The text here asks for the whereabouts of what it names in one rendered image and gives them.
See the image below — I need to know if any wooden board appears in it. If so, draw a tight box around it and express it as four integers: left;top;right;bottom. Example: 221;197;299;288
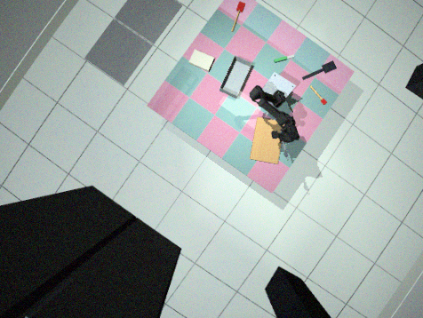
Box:
250;117;282;164

